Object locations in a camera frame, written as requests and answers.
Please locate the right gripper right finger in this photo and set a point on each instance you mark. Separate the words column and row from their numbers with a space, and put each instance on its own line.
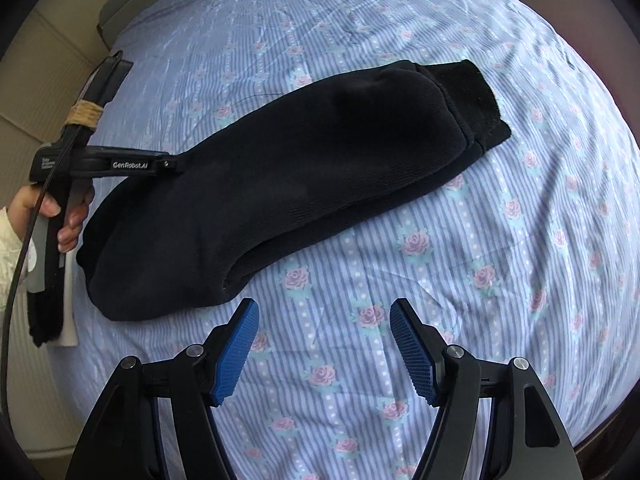
column 526, row 438

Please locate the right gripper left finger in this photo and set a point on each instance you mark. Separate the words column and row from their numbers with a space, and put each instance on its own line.
column 122, row 438

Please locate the black pants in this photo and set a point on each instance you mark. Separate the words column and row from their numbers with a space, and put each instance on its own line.
column 297, row 171

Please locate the white sleeve forearm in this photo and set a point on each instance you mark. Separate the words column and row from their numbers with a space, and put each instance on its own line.
column 10, row 249

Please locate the left hand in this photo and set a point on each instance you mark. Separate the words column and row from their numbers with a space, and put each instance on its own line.
column 24, row 202

